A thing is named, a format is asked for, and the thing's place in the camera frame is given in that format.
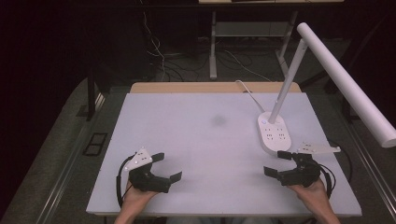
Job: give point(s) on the white metal table frame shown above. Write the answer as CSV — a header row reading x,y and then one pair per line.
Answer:
x,y
213,46

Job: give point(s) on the wooden table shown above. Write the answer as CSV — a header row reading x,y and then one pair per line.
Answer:
x,y
186,87

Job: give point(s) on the metal floor rail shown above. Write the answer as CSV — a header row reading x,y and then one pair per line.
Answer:
x,y
71,155
370,161

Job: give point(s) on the white desk lamp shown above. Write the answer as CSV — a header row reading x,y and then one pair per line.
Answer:
x,y
342,84

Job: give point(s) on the person's right hand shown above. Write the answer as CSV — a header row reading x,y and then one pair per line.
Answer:
x,y
314,196

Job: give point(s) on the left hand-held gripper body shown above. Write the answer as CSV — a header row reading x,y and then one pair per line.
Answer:
x,y
146,182

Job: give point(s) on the black rectangular floor frame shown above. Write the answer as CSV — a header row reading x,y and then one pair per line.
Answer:
x,y
95,144

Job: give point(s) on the white table mat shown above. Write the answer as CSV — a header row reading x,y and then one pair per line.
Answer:
x,y
199,149

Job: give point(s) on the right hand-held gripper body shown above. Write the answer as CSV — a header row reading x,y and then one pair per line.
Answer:
x,y
303,174

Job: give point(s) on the person's left hand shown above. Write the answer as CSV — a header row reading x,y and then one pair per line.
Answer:
x,y
135,199

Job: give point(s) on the black metal stand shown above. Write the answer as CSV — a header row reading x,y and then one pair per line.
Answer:
x,y
90,93

